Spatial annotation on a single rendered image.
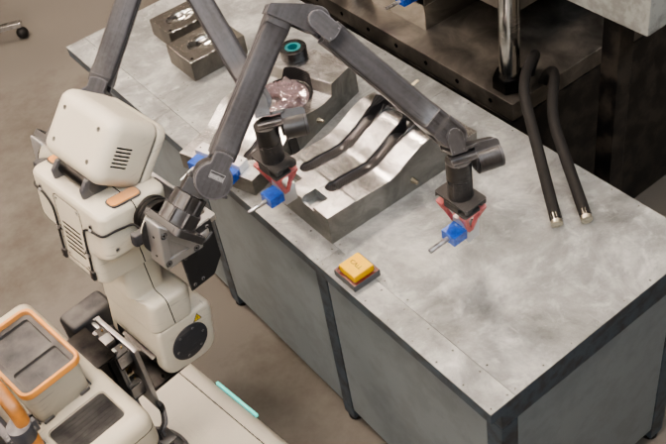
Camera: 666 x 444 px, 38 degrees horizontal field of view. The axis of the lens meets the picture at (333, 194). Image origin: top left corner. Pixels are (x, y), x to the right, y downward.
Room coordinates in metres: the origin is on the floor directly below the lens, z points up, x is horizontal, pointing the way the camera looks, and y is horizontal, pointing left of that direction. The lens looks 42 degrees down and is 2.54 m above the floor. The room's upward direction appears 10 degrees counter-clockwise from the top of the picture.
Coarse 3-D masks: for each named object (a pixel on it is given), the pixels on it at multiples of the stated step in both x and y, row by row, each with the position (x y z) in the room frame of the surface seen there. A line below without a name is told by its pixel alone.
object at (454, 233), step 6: (456, 216) 1.58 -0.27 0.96; (456, 222) 1.58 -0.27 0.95; (444, 228) 1.57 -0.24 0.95; (450, 228) 1.56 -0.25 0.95; (456, 228) 1.56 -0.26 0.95; (462, 228) 1.56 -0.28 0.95; (474, 228) 1.56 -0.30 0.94; (444, 234) 1.55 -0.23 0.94; (450, 234) 1.54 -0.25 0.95; (456, 234) 1.54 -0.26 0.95; (462, 234) 1.54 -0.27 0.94; (468, 234) 1.55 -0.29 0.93; (474, 234) 1.56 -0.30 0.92; (444, 240) 1.54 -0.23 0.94; (450, 240) 1.54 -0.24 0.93; (456, 240) 1.53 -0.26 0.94; (462, 240) 1.54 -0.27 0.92; (468, 240) 1.55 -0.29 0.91; (438, 246) 1.52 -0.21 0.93; (432, 252) 1.51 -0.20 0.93
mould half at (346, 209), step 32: (352, 128) 2.04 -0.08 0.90; (384, 128) 1.98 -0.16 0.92; (416, 128) 1.95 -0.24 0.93; (352, 160) 1.93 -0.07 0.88; (384, 160) 1.90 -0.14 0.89; (416, 160) 1.87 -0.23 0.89; (352, 192) 1.80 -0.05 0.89; (384, 192) 1.81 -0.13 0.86; (320, 224) 1.76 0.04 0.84; (352, 224) 1.76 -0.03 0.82
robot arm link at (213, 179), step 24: (264, 24) 1.69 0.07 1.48; (288, 24) 1.69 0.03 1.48; (264, 48) 1.67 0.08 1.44; (240, 72) 1.66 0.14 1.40; (264, 72) 1.64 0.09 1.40; (240, 96) 1.61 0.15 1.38; (240, 120) 1.59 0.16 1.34; (216, 144) 1.55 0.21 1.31; (240, 144) 1.56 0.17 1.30; (216, 168) 1.51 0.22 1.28; (216, 192) 1.49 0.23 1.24
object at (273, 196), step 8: (264, 192) 1.80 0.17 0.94; (272, 192) 1.79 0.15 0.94; (280, 192) 1.79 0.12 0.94; (288, 192) 1.79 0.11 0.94; (296, 192) 1.80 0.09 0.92; (264, 200) 1.78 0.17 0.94; (272, 200) 1.77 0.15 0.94; (280, 200) 1.78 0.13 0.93; (288, 200) 1.79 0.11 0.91; (256, 208) 1.76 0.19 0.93
